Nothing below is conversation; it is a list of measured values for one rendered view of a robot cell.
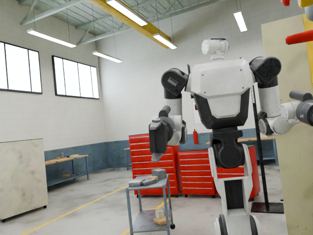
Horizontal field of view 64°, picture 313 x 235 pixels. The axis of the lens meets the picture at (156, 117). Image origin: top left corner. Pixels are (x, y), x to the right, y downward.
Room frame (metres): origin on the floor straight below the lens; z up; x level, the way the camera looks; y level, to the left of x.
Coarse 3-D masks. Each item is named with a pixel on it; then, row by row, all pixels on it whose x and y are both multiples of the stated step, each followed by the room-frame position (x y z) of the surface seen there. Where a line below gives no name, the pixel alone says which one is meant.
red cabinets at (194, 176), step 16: (144, 144) 5.76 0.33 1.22; (144, 160) 5.77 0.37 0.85; (160, 160) 5.64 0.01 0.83; (176, 160) 5.67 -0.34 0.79; (192, 160) 5.36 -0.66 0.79; (208, 160) 5.20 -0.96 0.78; (256, 160) 5.12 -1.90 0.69; (176, 176) 5.54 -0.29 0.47; (192, 176) 5.37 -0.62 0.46; (208, 176) 5.21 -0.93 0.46; (224, 176) 5.02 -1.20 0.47; (240, 176) 4.85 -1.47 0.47; (256, 176) 4.98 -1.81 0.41; (144, 192) 5.80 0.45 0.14; (160, 192) 5.67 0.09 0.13; (176, 192) 5.54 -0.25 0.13; (192, 192) 5.39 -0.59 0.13; (208, 192) 5.24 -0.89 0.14; (256, 192) 4.85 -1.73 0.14
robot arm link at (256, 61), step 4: (256, 60) 1.20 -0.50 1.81; (260, 60) 1.15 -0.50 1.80; (252, 64) 1.22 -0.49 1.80; (256, 64) 1.17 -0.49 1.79; (276, 76) 1.16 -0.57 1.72; (272, 80) 1.15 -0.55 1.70; (276, 80) 1.16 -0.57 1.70; (260, 84) 1.18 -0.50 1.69; (264, 84) 1.17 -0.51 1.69; (268, 84) 1.16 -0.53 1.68; (272, 84) 1.16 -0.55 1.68; (276, 84) 1.16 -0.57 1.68; (260, 88) 1.19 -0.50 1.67
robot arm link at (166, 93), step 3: (171, 69) 1.22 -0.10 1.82; (174, 69) 1.23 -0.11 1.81; (177, 69) 1.27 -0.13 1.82; (180, 72) 1.25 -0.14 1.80; (165, 90) 1.22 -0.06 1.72; (165, 93) 1.22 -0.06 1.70; (168, 93) 1.21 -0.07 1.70; (171, 93) 1.20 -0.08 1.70; (180, 93) 1.25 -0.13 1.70; (165, 96) 1.23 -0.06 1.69; (168, 96) 1.21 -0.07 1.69; (171, 96) 1.21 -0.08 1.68; (174, 96) 1.21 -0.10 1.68; (177, 96) 1.21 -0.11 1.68; (180, 96) 1.22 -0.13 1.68
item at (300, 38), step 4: (304, 32) 0.54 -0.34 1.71; (308, 32) 0.53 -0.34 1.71; (312, 32) 0.53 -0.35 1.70; (288, 36) 0.55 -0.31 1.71; (292, 36) 0.54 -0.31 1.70; (296, 36) 0.54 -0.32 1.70; (300, 36) 0.54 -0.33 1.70; (304, 36) 0.53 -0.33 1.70; (308, 36) 0.53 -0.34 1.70; (312, 36) 0.53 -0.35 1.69; (288, 40) 0.55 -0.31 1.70; (292, 40) 0.55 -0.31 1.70; (296, 40) 0.54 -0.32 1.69; (300, 40) 0.54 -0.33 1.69; (304, 40) 0.54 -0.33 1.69; (308, 40) 0.54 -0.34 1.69; (312, 40) 0.54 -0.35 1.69; (288, 44) 0.56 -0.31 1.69
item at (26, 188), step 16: (0, 144) 5.14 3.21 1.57; (16, 144) 5.40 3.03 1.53; (32, 144) 5.67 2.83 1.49; (0, 160) 5.12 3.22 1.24; (16, 160) 5.37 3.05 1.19; (32, 160) 5.65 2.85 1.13; (0, 176) 5.10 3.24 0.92; (16, 176) 5.35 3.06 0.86; (32, 176) 5.63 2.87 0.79; (0, 192) 5.09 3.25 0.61; (16, 192) 5.33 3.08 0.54; (32, 192) 5.60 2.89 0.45; (0, 208) 5.08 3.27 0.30; (16, 208) 5.31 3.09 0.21; (32, 208) 5.58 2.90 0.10
